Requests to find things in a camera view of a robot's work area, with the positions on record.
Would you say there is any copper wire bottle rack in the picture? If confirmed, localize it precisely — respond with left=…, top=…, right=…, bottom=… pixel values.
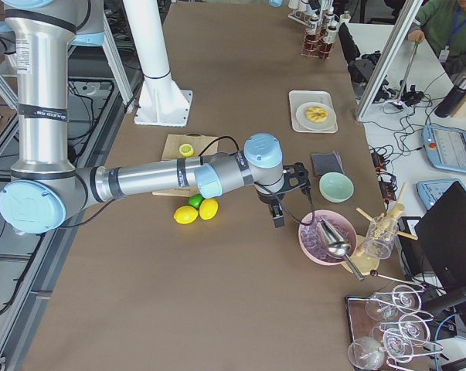
left=301, top=15, right=324, bottom=59

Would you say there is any wooden cutting board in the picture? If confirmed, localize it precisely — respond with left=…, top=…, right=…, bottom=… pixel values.
left=152, top=134, right=216, bottom=198

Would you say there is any wine glass bottom left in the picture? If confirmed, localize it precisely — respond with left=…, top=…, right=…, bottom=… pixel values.
left=347, top=336, right=385, bottom=370

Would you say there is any black monitor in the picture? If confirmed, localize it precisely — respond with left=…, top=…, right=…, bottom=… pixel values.
left=416, top=182, right=466, bottom=290

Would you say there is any wooden mug tree stand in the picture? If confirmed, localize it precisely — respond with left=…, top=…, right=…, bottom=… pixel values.
left=352, top=183, right=418, bottom=275

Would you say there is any wine glass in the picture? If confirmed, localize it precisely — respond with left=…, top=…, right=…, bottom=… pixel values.
left=370, top=315, right=430, bottom=346
left=365, top=284, right=421, bottom=322
left=383, top=328, right=414, bottom=363
left=347, top=336, right=385, bottom=370

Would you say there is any person in green sweater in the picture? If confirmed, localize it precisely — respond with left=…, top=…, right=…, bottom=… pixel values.
left=407, top=0, right=466, bottom=77

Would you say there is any wine glass upper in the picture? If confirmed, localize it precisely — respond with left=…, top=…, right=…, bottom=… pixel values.
left=365, top=284, right=421, bottom=322

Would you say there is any teach pendant upper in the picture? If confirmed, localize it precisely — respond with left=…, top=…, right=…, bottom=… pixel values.
left=422, top=124, right=466, bottom=174

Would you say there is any mint green bowl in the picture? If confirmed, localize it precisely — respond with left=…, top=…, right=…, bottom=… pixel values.
left=319, top=172, right=354, bottom=203

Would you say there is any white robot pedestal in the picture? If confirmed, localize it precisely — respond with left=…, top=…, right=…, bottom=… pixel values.
left=124, top=0, right=192, bottom=128

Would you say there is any dark glass rack tray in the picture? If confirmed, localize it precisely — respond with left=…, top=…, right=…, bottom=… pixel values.
left=344, top=296, right=381, bottom=343

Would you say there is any tea bottle in rack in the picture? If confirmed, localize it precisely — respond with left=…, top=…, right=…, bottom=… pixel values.
left=318, top=13, right=338, bottom=60

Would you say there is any pink bowl of ice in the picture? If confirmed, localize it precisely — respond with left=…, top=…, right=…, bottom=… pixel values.
left=298, top=209, right=357, bottom=266

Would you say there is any yellow lemon near lime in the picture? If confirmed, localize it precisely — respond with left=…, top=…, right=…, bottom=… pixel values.
left=199, top=199, right=219, bottom=220

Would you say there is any white round plate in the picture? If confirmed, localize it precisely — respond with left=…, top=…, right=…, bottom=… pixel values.
left=295, top=102, right=336, bottom=131

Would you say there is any half lemon slice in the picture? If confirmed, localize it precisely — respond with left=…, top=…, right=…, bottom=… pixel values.
left=179, top=143, right=195, bottom=158

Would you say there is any yellow lemon front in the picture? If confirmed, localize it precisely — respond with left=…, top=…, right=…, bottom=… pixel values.
left=173, top=205, right=199, bottom=225

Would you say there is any metal ice scoop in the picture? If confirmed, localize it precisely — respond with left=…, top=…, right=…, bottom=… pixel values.
left=318, top=219, right=364, bottom=281

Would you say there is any clear glass mug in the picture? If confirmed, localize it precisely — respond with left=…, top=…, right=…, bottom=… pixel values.
left=363, top=216, right=398, bottom=259

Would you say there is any black thermos bottle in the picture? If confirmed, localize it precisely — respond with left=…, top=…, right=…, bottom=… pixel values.
left=434, top=74, right=466, bottom=118

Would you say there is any wine glass middle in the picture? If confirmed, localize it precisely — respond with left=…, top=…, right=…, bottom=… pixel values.
left=370, top=315, right=430, bottom=346

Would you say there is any teach pendant lower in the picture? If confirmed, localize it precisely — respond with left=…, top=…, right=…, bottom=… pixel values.
left=416, top=178, right=466, bottom=210

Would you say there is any teach pendant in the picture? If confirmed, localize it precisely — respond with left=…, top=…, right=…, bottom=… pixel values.
left=416, top=178, right=466, bottom=210
left=422, top=124, right=466, bottom=174

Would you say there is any grey folded cloth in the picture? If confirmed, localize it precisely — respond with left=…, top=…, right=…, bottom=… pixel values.
left=311, top=151, right=345, bottom=177

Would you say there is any white dish rack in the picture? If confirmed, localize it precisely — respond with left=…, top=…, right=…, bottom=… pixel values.
left=287, top=0, right=333, bottom=26

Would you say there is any green lime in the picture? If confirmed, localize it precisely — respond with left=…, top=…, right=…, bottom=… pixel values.
left=188, top=193, right=204, bottom=209

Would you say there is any aluminium frame post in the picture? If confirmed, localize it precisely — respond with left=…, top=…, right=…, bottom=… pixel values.
left=355, top=0, right=422, bottom=122

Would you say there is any white serving tray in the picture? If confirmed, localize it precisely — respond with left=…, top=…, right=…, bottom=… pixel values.
left=288, top=90, right=338, bottom=134

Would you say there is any wine glass lower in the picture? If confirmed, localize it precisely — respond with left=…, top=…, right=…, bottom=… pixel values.
left=383, top=328, right=414, bottom=363

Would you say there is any braided pastry ring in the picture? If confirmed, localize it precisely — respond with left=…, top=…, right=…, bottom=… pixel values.
left=305, top=105, right=329, bottom=123

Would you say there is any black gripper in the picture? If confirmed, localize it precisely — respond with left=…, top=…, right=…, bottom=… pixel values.
left=255, top=162, right=311, bottom=228

